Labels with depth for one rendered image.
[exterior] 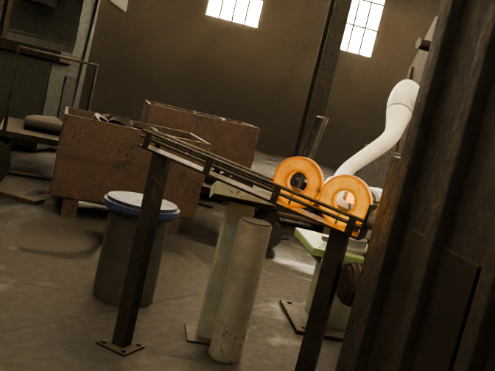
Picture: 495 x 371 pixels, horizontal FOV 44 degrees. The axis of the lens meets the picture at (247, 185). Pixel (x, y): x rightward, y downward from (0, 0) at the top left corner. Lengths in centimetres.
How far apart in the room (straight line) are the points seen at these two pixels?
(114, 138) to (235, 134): 190
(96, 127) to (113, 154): 19
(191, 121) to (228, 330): 344
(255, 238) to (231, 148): 344
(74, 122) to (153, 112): 169
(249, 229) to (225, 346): 43
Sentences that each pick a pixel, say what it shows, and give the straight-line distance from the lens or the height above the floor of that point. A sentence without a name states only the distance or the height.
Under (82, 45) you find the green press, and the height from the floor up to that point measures 114.
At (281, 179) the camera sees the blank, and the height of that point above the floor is 72.
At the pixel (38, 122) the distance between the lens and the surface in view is 526.
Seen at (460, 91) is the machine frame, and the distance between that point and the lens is 137.
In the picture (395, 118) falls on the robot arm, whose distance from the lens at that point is 243.
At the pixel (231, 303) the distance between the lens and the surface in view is 222.
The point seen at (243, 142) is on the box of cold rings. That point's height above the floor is 59.
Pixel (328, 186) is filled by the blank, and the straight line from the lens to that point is 182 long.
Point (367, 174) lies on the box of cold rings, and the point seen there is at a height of 57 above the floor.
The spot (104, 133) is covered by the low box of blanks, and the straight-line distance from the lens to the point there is 387.
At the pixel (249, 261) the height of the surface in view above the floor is 38.
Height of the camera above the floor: 91
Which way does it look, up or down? 7 degrees down
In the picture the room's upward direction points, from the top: 13 degrees clockwise
